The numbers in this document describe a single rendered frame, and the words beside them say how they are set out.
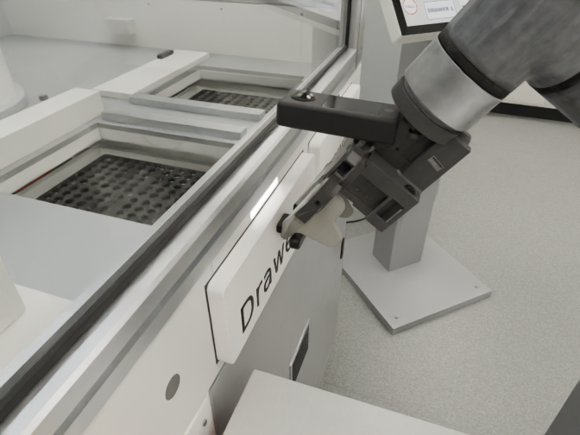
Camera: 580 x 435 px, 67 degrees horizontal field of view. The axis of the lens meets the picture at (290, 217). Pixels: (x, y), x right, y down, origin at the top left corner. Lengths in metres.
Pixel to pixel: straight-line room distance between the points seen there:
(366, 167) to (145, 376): 0.26
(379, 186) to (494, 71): 0.13
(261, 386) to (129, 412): 0.21
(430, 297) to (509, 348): 0.30
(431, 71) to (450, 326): 1.38
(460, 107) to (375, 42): 1.77
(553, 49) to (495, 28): 0.04
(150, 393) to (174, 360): 0.03
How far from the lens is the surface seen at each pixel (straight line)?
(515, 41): 0.36
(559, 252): 2.22
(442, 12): 1.27
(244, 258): 0.43
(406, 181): 0.42
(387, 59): 2.14
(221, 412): 0.55
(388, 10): 1.21
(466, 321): 1.73
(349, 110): 0.41
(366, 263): 1.80
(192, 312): 0.40
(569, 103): 0.41
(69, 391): 0.29
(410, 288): 1.73
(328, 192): 0.41
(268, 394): 0.53
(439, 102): 0.37
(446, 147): 0.41
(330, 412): 0.52
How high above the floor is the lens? 1.21
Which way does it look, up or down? 35 degrees down
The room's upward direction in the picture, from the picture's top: straight up
